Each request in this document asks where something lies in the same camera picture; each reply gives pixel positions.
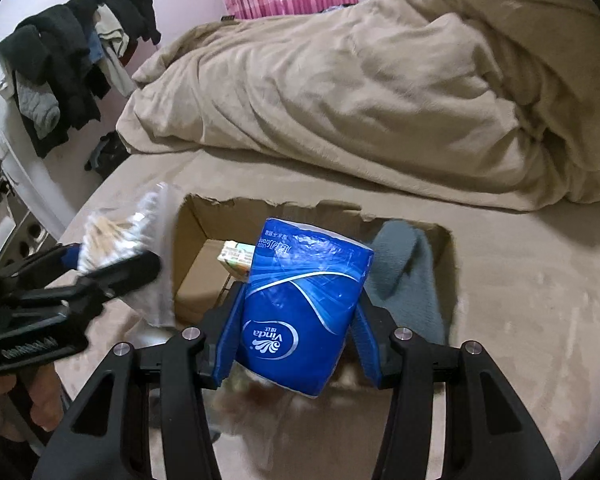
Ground grey-blue towel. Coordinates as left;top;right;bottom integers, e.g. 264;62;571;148
364;220;448;346

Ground beige duvet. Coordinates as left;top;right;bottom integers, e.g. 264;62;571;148
116;0;600;211

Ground blue tissue pack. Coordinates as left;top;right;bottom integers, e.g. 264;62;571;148
236;218;375;399

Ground white chair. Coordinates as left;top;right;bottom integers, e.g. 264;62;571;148
0;50;81;256

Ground black bag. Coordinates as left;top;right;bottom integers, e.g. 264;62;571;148
84;131;130;181

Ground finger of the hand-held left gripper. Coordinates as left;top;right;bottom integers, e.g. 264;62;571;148
17;250;162;311
0;242;83;281

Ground pile of dark clothes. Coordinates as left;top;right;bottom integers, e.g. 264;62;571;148
0;0;162;158

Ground person's left hand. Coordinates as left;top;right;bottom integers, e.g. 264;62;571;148
0;364;65;445

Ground cardboard box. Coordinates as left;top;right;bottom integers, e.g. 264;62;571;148
172;193;455;396

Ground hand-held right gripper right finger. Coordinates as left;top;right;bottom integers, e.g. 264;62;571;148
349;294;563;480

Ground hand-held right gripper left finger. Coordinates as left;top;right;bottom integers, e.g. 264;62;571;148
31;285;245;480

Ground small green orange carton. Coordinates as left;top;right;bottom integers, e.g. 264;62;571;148
216;240;257;281

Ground clear bag of cotton swabs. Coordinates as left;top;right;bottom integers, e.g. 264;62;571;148
76;182;177;328

